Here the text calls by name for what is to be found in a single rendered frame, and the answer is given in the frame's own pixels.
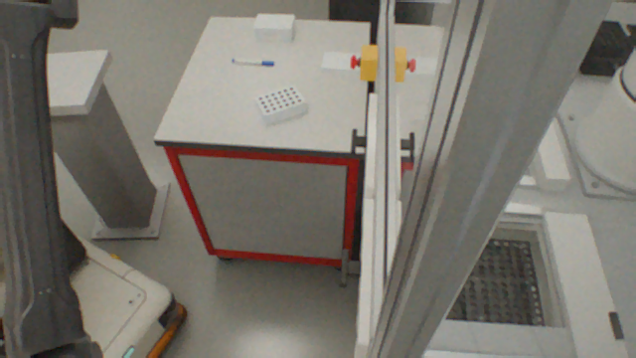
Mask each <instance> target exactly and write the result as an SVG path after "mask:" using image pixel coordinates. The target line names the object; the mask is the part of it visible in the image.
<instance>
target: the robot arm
mask: <svg viewBox="0 0 636 358"><path fill-rule="evenodd" d="M15 1H18V2H15ZM20 1H23V2H20ZM26 2H28V3H26ZM32 3H34V4H32ZM37 3H40V4H37ZM43 4H45V5H43ZM78 5H79V0H11V1H9V0H0V239H1V246H2V254H3V262H4V269H5V273H6V288H5V306H4V312H3V315H2V319H3V326H4V334H5V340H4V343H5V347H6V355H7V358H104V357H103V353H102V350H101V348H100V346H99V344H98V343H97V342H96V341H94V342H93V341H91V337H90V336H89V335H88V334H87V333H86V332H85V331H84V329H83V320H82V311H81V309H80V307H79V305H78V302H77V300H76V297H75V294H74V291H73V288H72V284H71V281H70V276H69V271H68V267H67V263H66V258H65V249H64V240H63V230H62V221H61V212H60V203H59V193H58V184H57V175H56V166H55V147H54V138H53V130H52V121H51V113H50V104H51V103H50V94H49V85H48V75H47V73H48V44H49V39H50V35H51V30H52V29H56V28H58V29H66V30H72V29H73V28H74V27H75V26H76V25H77V24H78V22H79V20H80V18H79V8H78Z"/></svg>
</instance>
